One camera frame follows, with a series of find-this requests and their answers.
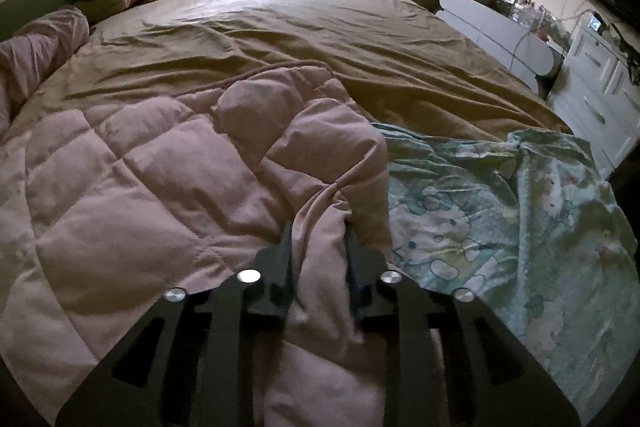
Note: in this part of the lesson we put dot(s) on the tan bed sheet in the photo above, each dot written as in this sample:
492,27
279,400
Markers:
350,42

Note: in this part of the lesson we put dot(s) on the pink duvet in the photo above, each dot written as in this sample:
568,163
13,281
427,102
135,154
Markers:
35,47

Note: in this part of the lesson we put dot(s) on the white vanity desk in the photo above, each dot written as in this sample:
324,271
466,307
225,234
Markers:
480,24

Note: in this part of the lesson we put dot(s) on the small screen device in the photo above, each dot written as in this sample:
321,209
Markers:
595,23

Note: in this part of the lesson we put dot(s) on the green padded headboard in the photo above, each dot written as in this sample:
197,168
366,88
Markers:
30,2

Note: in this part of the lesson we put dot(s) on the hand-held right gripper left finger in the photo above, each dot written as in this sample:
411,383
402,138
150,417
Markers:
285,257

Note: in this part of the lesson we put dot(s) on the light blue printed sheet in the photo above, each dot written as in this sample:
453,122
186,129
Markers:
500,232

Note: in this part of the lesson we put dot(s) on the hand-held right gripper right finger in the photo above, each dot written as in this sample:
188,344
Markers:
354,272

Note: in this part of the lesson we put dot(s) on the pink quilted coat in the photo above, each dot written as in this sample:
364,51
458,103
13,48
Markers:
150,182

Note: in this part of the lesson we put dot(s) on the white drawer dresser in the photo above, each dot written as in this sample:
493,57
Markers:
595,92

